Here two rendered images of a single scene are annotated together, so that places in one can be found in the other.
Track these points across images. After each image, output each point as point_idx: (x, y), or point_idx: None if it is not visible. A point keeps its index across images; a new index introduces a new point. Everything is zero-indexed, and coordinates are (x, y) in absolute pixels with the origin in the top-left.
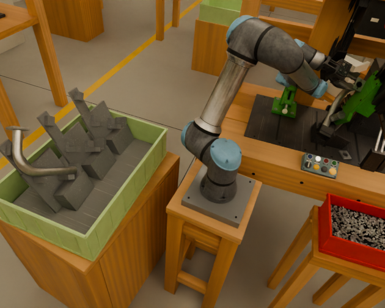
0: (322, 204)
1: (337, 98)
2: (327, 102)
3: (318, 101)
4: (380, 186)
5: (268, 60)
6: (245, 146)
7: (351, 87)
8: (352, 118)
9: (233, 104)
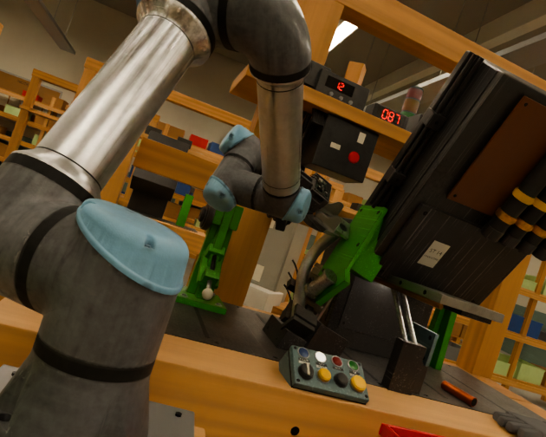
0: None
1: (303, 263)
2: (263, 310)
3: (247, 307)
4: (440, 415)
5: (256, 15)
6: None
7: (334, 228)
8: (328, 312)
9: None
